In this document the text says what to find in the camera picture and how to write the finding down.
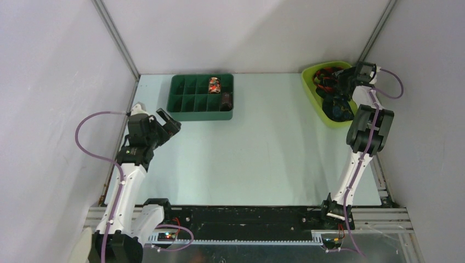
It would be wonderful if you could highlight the orange navy striped tie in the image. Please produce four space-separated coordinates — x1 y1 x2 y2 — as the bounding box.
313 67 342 98

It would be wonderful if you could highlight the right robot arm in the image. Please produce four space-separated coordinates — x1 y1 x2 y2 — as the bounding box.
319 62 394 229

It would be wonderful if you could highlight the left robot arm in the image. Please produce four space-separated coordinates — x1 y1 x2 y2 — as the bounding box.
88 103 181 262

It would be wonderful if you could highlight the navy floral gold tie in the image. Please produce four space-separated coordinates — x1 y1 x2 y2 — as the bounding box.
316 88 354 122

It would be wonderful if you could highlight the green compartment organizer tray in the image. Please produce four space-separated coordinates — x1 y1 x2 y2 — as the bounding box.
167 73 234 121

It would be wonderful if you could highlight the brown patterned rolled tie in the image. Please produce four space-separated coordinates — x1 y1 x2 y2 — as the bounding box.
220 92 233 111

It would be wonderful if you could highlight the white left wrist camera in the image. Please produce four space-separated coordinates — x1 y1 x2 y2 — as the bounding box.
129 102 149 116

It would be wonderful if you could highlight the right corner aluminium post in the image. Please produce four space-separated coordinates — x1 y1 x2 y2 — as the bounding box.
358 0 398 62

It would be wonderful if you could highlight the corner aluminium post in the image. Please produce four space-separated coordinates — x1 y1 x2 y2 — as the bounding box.
358 0 398 62
91 0 141 81

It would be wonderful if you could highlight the left corner aluminium post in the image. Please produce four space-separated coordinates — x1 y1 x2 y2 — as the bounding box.
91 0 141 81

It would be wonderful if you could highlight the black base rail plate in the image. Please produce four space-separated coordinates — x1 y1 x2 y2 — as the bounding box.
162 205 355 242

